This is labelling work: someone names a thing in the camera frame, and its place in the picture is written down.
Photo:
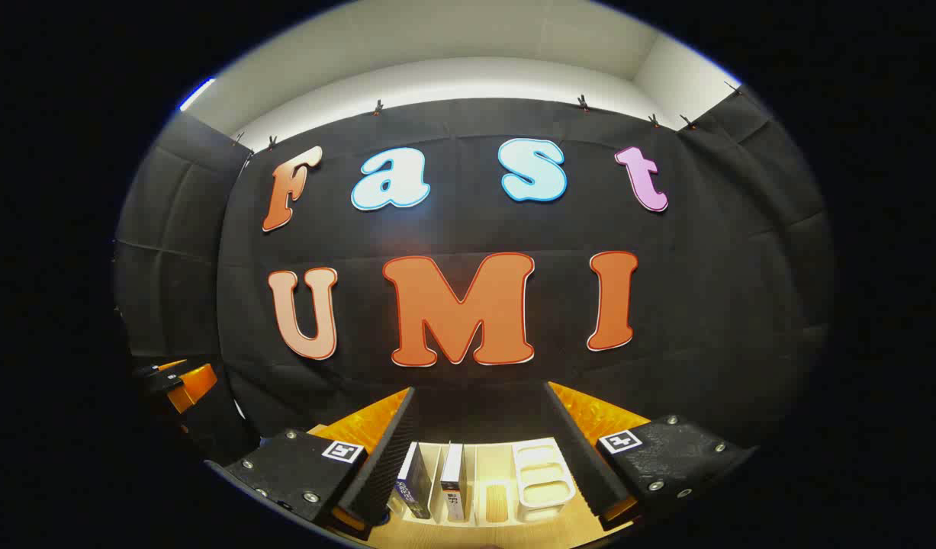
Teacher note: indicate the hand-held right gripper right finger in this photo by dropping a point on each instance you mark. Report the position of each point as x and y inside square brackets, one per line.
[578, 457]

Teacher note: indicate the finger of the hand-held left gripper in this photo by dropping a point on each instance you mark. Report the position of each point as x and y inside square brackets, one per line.
[159, 374]
[194, 385]

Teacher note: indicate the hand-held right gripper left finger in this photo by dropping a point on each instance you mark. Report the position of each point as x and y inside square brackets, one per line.
[384, 465]

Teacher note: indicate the blue cover book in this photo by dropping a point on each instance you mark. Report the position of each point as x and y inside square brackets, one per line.
[416, 482]

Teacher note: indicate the white bookshelf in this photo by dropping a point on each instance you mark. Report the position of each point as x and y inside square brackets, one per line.
[540, 476]

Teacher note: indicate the white spine book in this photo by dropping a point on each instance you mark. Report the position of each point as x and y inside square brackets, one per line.
[454, 476]

